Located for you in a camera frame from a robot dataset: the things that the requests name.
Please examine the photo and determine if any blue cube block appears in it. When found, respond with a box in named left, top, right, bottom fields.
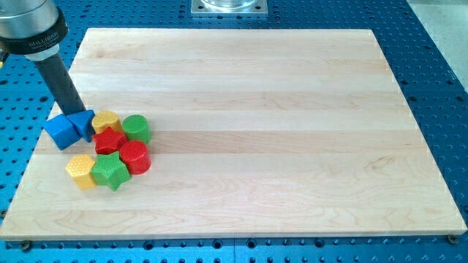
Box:
left=44, top=114, right=80, bottom=150

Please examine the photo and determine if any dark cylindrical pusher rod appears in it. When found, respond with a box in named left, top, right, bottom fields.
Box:
left=34, top=53, right=86, bottom=115

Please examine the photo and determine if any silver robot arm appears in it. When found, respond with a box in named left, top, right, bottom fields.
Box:
left=1, top=0, right=68, bottom=61

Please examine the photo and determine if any blue triangle block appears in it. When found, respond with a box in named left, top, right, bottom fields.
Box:
left=67, top=110, right=95, bottom=142

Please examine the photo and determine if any light wooden board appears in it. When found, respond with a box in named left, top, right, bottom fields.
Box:
left=1, top=28, right=467, bottom=240

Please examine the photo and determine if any green cylinder block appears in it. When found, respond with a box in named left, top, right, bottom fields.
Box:
left=122, top=115, right=151, bottom=144

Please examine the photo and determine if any red cylinder block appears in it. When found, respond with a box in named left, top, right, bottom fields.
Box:
left=119, top=140, right=151, bottom=175

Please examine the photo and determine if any red star block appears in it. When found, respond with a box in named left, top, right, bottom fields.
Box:
left=92, top=127, right=127, bottom=155

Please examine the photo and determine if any green star block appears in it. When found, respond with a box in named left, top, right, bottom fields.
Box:
left=91, top=151, right=132, bottom=191

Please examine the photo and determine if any yellow heart block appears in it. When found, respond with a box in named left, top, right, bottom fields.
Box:
left=91, top=110, right=124, bottom=134

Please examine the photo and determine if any yellow hexagon block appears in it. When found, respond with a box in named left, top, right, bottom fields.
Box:
left=65, top=154, right=97, bottom=190

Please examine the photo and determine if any left board stop screw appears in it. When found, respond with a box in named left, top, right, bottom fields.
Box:
left=19, top=240, right=32, bottom=253

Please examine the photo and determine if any board stop screw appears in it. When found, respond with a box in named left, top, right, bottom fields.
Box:
left=19, top=240, right=32, bottom=253
left=447, top=235, right=459, bottom=245

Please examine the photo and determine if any right board stop screw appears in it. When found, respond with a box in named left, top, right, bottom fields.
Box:
left=447, top=235, right=459, bottom=245

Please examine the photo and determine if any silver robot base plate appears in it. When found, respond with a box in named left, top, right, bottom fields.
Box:
left=191, top=0, right=268, bottom=15

